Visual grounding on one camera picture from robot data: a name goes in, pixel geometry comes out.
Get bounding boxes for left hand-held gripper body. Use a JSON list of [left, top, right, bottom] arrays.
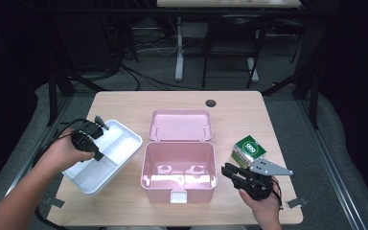
[[70, 115, 110, 153]]

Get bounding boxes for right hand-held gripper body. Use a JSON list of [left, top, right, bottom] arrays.
[[241, 158, 294, 201]]

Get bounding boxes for white plastic divided tray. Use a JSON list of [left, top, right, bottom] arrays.
[[61, 119, 144, 196]]

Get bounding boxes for green cardboard box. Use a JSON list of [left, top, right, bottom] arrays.
[[230, 134, 267, 170]]

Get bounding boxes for pink plastic storage box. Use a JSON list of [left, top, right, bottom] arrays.
[[140, 109, 219, 204]]

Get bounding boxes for person's right hand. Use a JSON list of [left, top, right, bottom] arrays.
[[239, 187, 283, 225]]

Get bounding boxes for person's left hand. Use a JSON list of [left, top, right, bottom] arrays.
[[42, 128, 95, 173]]

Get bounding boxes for grey tape piece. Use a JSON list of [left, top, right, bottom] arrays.
[[42, 195, 66, 209], [285, 195, 310, 210]]

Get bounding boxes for black metal stand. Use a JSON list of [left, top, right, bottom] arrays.
[[261, 18, 321, 130], [44, 18, 107, 127]]

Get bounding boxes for black chair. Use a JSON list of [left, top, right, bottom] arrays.
[[201, 13, 271, 90]]

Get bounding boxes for white background desk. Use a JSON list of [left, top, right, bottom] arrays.
[[156, 0, 302, 83]]

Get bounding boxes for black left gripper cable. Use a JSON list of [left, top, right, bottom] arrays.
[[32, 118, 94, 230]]

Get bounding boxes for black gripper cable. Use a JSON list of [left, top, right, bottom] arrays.
[[32, 118, 94, 230], [270, 177, 285, 211]]

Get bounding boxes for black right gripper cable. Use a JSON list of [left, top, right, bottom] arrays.
[[270, 177, 285, 211]]

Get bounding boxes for grey metal floor rail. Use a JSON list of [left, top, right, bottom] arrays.
[[3, 95, 75, 199], [296, 99, 367, 230]]

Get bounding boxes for black floor cables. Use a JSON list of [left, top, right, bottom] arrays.
[[118, 61, 205, 92]]

